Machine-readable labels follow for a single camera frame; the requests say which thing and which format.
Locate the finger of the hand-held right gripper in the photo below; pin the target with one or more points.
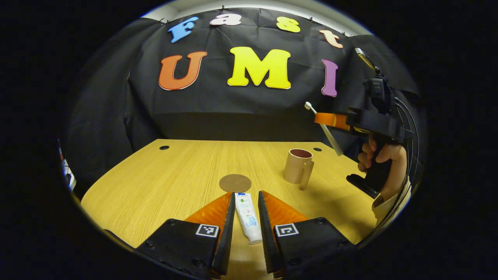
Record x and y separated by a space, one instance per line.
332 120

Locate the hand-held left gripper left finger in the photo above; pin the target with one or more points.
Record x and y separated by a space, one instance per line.
227 241

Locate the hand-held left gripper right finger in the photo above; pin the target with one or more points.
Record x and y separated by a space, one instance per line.
267 241

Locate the pale green toothbrush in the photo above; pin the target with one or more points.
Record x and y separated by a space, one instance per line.
328 134

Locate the white toothpaste tube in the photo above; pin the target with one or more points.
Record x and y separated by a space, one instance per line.
248 217

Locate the brown round coaster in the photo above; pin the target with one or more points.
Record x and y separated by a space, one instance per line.
235 183

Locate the beige cup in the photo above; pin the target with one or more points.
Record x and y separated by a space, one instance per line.
295 169

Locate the wooden desktop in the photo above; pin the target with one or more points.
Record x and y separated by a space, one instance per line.
163 182

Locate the black backdrop cloth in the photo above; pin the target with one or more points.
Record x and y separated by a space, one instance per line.
233 105

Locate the white and red object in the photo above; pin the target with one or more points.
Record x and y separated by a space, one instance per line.
68 175

